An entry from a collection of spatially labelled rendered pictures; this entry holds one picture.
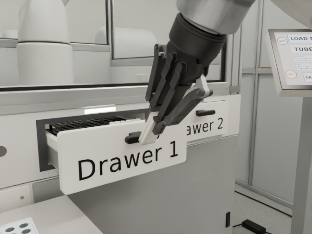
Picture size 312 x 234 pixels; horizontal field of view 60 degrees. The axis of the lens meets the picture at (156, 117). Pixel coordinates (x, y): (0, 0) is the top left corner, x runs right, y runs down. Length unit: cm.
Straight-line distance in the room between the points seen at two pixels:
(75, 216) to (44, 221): 5
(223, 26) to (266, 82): 198
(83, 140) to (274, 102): 193
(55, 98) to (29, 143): 11
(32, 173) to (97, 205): 19
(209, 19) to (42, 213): 46
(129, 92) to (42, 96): 21
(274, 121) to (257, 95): 25
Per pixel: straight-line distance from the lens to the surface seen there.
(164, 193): 84
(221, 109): 91
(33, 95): 60
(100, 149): 51
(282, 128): 227
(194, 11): 35
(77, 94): 63
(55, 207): 60
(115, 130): 51
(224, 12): 34
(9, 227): 50
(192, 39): 36
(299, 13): 24
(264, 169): 243
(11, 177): 63
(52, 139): 59
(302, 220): 141
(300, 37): 128
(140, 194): 78
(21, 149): 62
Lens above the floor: 103
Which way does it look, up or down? 10 degrees down
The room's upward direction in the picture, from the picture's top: straight up
